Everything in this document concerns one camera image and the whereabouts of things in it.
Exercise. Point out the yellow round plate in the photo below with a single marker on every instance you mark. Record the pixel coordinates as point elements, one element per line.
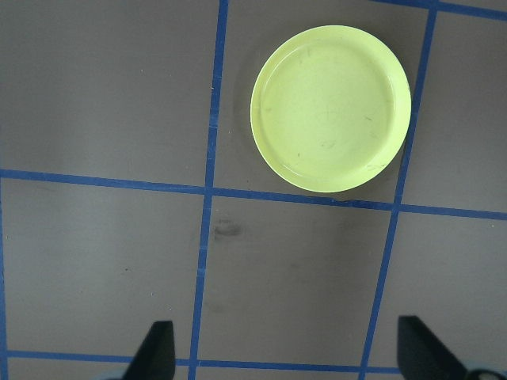
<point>330,111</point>

